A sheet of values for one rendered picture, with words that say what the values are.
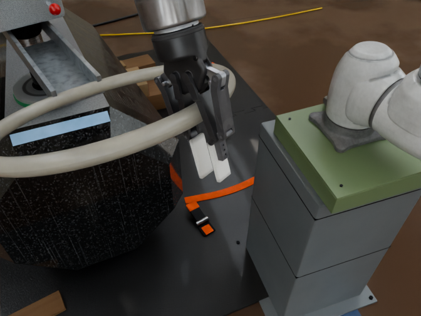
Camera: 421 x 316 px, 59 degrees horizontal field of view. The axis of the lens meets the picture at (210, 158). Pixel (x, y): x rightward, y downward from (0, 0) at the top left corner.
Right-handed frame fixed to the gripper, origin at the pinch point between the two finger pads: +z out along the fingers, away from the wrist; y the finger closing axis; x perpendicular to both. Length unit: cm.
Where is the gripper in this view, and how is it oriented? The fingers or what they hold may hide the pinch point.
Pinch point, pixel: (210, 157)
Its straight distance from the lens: 59.1
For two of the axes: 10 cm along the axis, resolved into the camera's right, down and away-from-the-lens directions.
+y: -7.4, -1.2, 6.6
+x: -6.3, 4.6, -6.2
